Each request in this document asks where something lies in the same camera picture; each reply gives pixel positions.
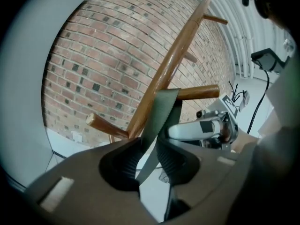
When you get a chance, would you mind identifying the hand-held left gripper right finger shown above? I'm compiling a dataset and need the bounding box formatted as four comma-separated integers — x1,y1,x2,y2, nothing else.
156,139,201,185

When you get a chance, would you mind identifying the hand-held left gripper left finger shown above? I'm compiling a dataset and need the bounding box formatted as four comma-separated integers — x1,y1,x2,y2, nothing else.
99,137,143,192

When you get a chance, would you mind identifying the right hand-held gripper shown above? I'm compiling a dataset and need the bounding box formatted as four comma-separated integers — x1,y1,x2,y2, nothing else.
167,93,250,150

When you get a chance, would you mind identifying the olive green backpack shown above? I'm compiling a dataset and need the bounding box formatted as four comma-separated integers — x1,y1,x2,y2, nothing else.
135,88,182,183

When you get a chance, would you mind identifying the wooden coat rack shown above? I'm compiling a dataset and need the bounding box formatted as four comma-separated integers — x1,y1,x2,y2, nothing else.
86,0,228,147

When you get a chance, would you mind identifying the person's right forearm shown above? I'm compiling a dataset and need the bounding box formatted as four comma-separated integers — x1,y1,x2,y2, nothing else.
231,134,258,155

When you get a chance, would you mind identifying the person's grey shirt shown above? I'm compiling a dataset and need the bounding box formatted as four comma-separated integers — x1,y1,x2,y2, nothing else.
231,54,300,225

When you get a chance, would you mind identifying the black and grey device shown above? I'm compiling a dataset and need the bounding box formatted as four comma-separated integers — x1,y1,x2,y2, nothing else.
250,47,292,74

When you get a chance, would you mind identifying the person's head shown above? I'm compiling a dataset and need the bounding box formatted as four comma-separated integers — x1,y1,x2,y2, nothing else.
255,0,294,30

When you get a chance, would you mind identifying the white wall socket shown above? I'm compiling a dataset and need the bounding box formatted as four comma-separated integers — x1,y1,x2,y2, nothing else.
71,130,83,142

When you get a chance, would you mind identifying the white wall pipe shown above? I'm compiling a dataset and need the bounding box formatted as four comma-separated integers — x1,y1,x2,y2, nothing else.
246,37,255,78
235,34,247,77

